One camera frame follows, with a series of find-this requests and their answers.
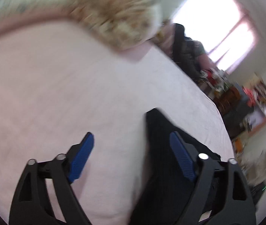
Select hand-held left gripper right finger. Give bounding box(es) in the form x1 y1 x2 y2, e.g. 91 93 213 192
169 131 257 225

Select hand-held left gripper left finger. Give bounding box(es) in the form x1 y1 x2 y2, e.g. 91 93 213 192
8 132 95 225

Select black pants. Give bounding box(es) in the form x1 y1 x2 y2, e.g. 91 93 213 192
129 108 221 225

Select dark desk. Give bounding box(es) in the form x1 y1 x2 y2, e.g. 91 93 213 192
222 98 256 139

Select wooden box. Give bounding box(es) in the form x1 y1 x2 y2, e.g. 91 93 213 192
214 86 242 116

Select pink fleece blanket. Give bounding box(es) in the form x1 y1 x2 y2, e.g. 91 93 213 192
0 16 235 225

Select black chair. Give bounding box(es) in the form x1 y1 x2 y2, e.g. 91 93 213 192
170 23 200 82

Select grey jacket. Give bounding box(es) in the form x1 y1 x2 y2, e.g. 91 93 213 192
187 40 206 59

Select pink curtain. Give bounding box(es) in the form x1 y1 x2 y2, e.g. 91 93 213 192
170 0 258 75

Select rolled bear print quilt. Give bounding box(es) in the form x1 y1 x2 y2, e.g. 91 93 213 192
69 0 163 51

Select bear print pillow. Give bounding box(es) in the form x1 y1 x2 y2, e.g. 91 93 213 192
0 0 82 43

